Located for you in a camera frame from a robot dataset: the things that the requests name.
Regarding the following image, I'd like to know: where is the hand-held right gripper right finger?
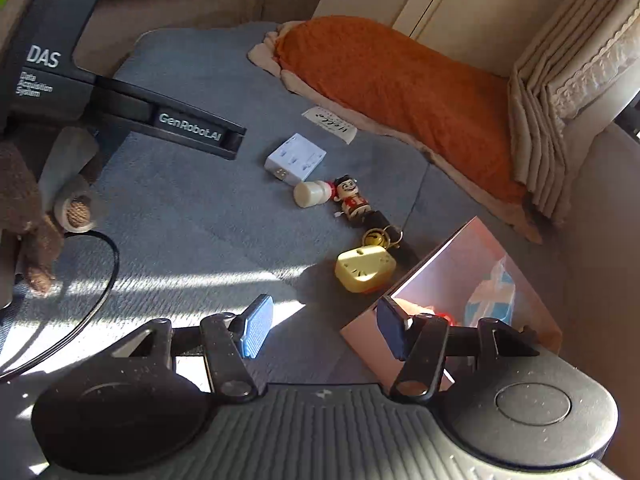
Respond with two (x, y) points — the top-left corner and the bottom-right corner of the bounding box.
(375, 296), (546, 402)

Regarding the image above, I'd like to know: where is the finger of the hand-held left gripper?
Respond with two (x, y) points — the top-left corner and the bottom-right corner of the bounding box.
(90, 75), (248, 161)

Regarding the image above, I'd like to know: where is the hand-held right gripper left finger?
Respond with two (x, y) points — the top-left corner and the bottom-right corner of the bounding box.
(107, 294), (275, 405)

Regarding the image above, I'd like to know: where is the red figure toy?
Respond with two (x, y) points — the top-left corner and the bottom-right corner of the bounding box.
(400, 300), (458, 328)

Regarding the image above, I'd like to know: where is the pink cardboard box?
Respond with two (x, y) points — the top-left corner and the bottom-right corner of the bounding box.
(340, 216), (563, 396)

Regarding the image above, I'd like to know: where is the black key bunch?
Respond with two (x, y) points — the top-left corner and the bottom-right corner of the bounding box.
(360, 210), (421, 266)

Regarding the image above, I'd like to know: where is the white plastic adapter box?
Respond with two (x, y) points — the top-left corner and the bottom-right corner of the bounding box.
(265, 132), (327, 183)

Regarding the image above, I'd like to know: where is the small black-haired figure toy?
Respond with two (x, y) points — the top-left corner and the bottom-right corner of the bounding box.
(332, 175), (373, 228)

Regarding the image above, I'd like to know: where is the white round bottle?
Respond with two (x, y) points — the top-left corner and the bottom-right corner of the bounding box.
(293, 180), (335, 209)

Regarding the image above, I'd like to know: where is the grey tube with brown end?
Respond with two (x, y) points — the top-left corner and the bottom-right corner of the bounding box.
(39, 127), (103, 235)

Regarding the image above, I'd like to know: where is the white paper label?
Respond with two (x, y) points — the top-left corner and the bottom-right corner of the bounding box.
(302, 106), (357, 146)

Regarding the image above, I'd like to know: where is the brown plush toy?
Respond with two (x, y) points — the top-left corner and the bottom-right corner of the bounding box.
(0, 140), (68, 297)

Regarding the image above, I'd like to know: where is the orange knitted blanket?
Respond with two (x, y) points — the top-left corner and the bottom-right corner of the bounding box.
(247, 15), (543, 243)

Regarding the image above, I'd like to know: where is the light pleated curtain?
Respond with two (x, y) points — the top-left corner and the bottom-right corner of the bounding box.
(510, 0), (640, 226)

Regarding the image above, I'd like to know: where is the black cable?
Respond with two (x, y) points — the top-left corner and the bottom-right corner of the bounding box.
(0, 230), (121, 381)

